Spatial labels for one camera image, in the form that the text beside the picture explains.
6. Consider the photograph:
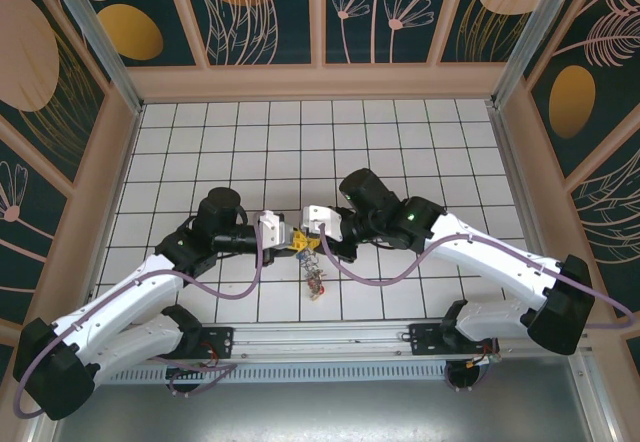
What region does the large metal keyring disc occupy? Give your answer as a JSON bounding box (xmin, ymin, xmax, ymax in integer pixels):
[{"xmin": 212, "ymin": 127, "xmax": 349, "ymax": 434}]
[{"xmin": 297, "ymin": 250, "xmax": 328, "ymax": 302}]

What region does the grey metal panel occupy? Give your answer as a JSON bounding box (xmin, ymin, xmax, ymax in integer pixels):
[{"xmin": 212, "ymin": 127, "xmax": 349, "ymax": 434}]
[{"xmin": 49, "ymin": 380, "xmax": 619, "ymax": 442}]

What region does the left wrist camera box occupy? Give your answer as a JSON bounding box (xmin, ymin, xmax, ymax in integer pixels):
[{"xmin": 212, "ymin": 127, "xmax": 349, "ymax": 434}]
[{"xmin": 255, "ymin": 209, "xmax": 290, "ymax": 249}]

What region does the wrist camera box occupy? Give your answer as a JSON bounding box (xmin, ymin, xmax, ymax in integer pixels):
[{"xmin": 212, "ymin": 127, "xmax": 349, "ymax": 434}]
[
  {"xmin": 301, "ymin": 204, "xmax": 342, "ymax": 237},
  {"xmin": 255, "ymin": 209, "xmax": 290, "ymax": 249}
]

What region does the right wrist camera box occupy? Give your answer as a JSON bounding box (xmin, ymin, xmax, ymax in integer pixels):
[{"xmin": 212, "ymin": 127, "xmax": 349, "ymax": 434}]
[{"xmin": 301, "ymin": 204, "xmax": 342, "ymax": 237}]

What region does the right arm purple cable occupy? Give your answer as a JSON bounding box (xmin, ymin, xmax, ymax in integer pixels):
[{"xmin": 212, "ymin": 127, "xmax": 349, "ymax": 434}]
[{"xmin": 319, "ymin": 221, "xmax": 639, "ymax": 393}]

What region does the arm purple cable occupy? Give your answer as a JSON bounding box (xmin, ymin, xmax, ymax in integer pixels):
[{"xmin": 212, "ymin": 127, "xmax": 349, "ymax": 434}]
[
  {"xmin": 12, "ymin": 224, "xmax": 264, "ymax": 419},
  {"xmin": 319, "ymin": 221, "xmax": 639, "ymax": 393}
]

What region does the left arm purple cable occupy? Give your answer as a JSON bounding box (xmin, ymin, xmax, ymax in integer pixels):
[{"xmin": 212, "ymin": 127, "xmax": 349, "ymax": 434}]
[{"xmin": 12, "ymin": 224, "xmax": 264, "ymax": 419}]

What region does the aluminium mounting rail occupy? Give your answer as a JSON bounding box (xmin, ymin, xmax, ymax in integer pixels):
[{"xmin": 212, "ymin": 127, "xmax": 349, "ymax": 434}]
[{"xmin": 47, "ymin": 315, "xmax": 594, "ymax": 366}]

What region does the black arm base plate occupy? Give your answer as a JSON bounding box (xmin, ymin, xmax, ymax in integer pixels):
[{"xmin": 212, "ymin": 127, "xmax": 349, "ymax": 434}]
[
  {"xmin": 192, "ymin": 325, "xmax": 237, "ymax": 361},
  {"xmin": 408, "ymin": 320, "xmax": 502, "ymax": 363}
]

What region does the slotted grey cable duct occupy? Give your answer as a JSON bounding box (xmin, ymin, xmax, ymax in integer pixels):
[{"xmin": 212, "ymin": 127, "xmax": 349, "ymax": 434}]
[{"xmin": 99, "ymin": 365, "xmax": 501, "ymax": 384}]

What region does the aluminium corner post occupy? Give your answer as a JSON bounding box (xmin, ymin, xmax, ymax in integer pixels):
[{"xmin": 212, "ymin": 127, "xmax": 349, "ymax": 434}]
[
  {"xmin": 491, "ymin": 0, "xmax": 600, "ymax": 108},
  {"xmin": 41, "ymin": 0, "xmax": 145, "ymax": 114}
]

